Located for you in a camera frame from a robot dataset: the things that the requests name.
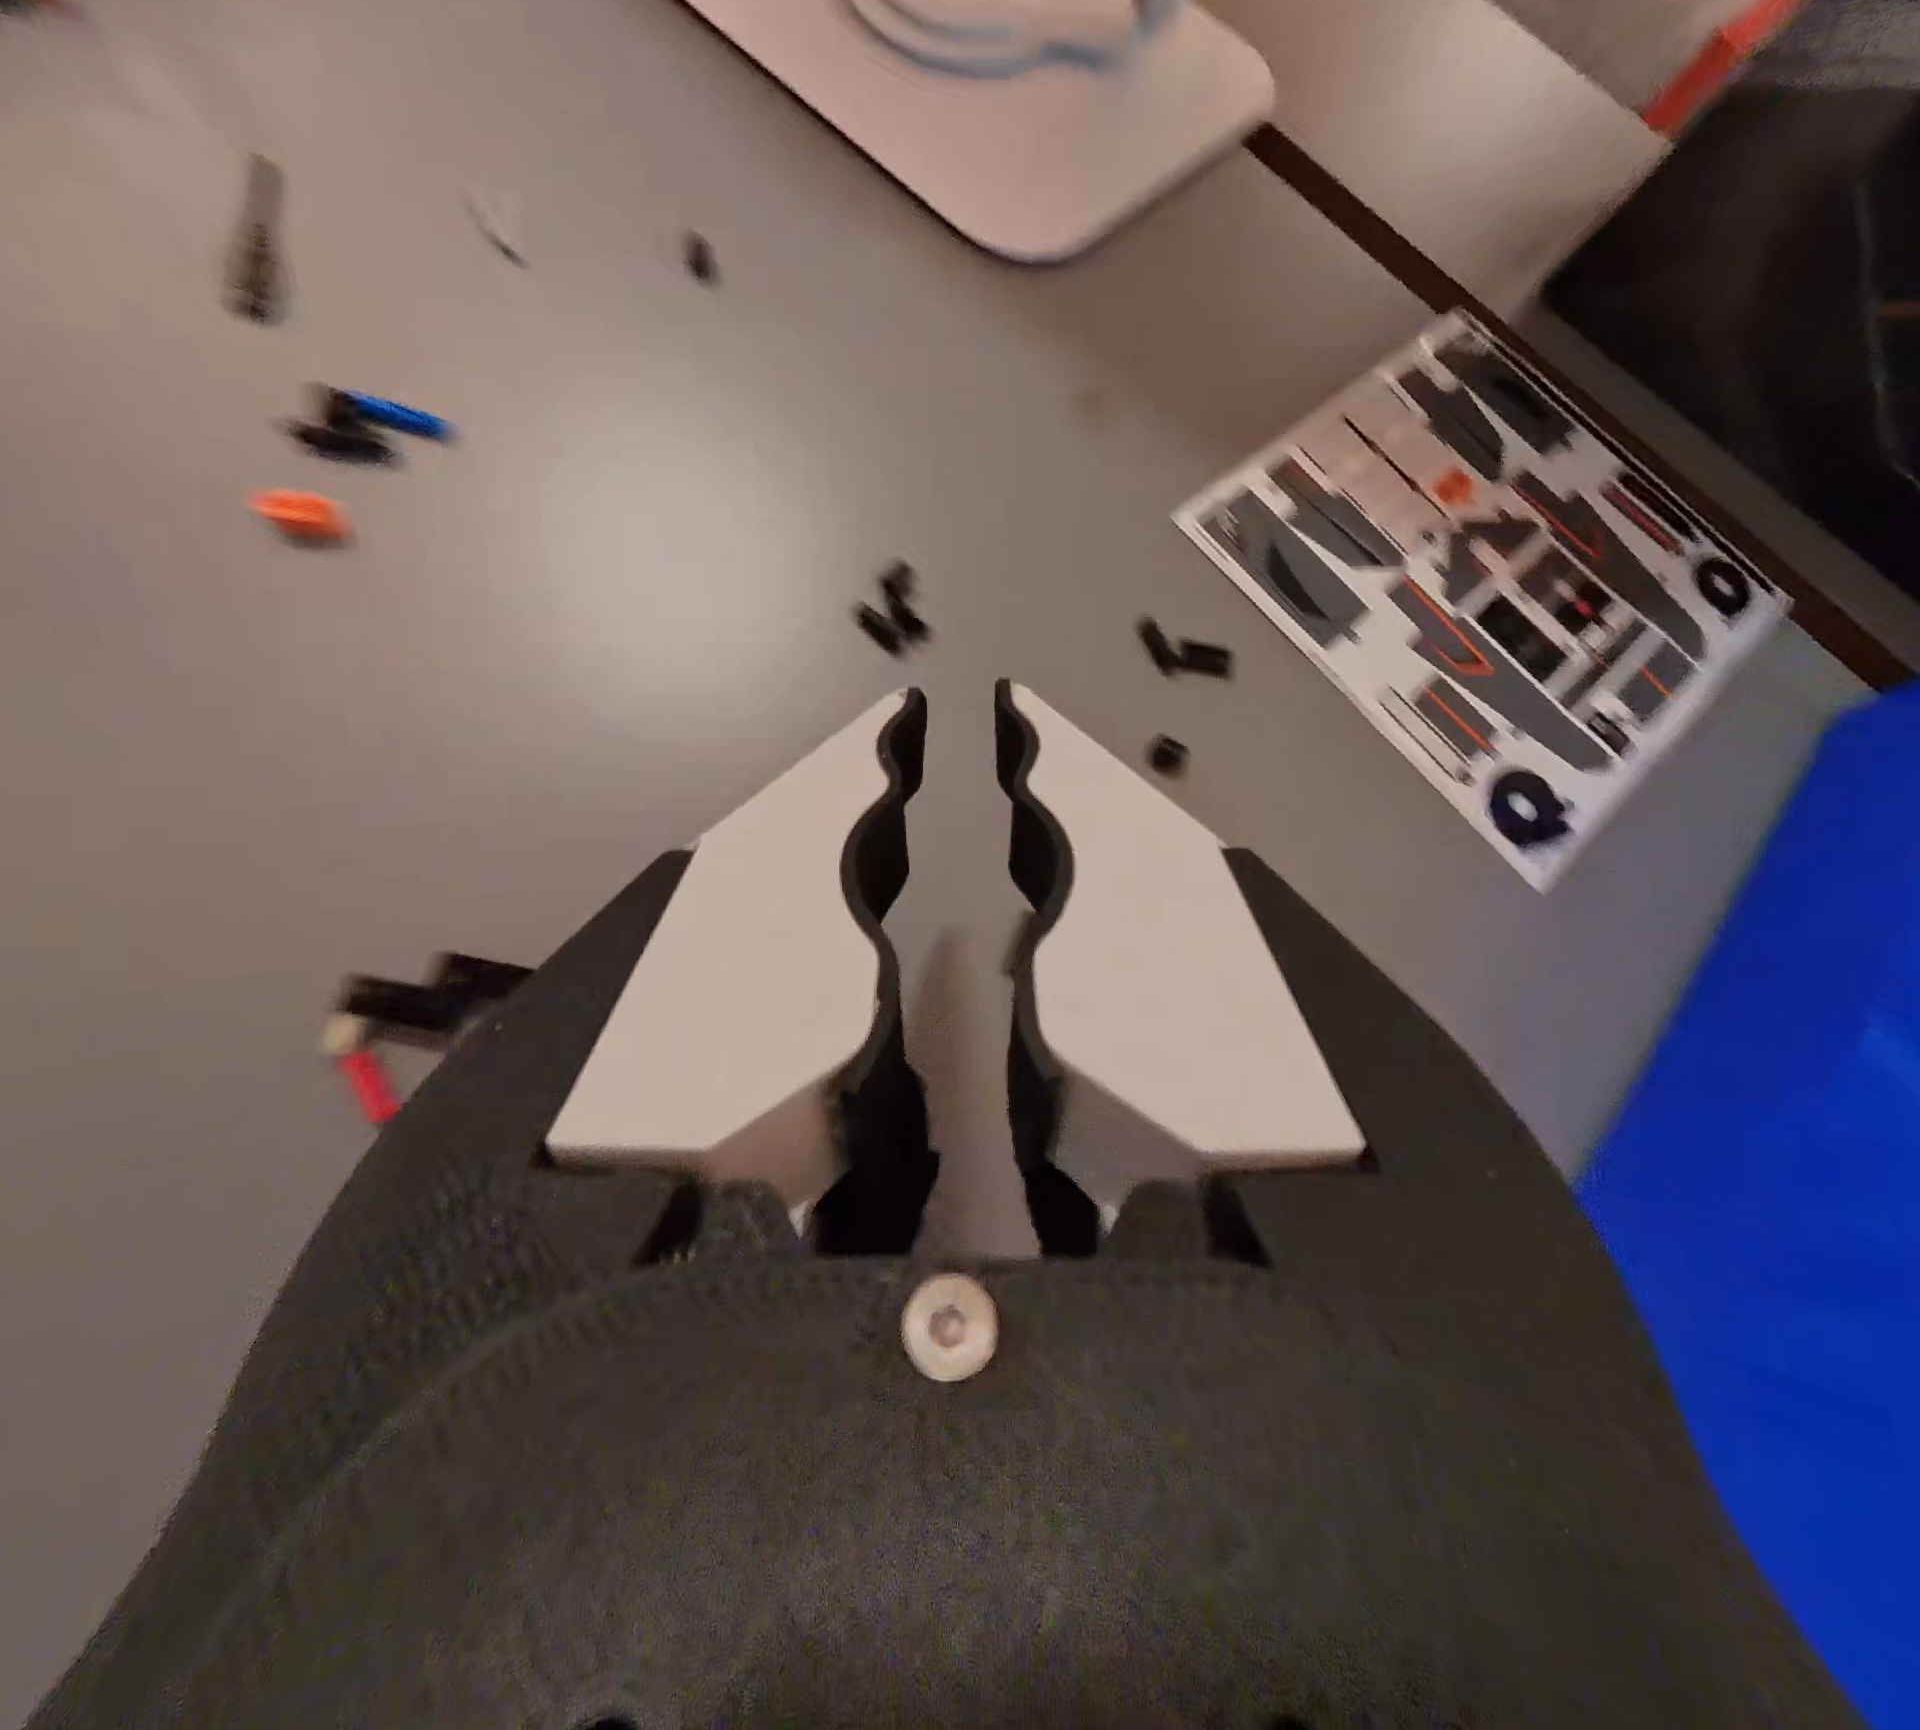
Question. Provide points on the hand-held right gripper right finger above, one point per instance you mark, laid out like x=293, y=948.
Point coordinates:
x=1185, y=995

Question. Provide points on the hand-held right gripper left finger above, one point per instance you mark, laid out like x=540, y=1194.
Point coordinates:
x=752, y=995

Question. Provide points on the small black lego piece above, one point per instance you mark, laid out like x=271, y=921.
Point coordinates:
x=700, y=257
x=1185, y=651
x=1167, y=754

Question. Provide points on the black lego beam assembly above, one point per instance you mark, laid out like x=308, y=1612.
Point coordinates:
x=419, y=995

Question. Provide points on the black lego connector piece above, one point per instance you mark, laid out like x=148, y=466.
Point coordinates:
x=896, y=613

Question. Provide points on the orange lego piece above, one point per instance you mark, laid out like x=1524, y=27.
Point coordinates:
x=298, y=513

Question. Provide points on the black lego axle piece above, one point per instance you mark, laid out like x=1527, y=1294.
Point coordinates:
x=257, y=261

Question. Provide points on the printed instruction sheet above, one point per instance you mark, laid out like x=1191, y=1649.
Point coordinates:
x=1500, y=621

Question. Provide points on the blue cloth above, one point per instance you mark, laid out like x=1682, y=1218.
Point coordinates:
x=1769, y=1160

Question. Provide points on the black connector with blue pin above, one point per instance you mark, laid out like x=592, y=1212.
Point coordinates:
x=338, y=433

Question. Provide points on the white monitor stand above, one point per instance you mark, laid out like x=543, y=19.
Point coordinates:
x=959, y=139

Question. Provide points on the orange strip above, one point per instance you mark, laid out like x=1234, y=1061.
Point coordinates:
x=1726, y=50

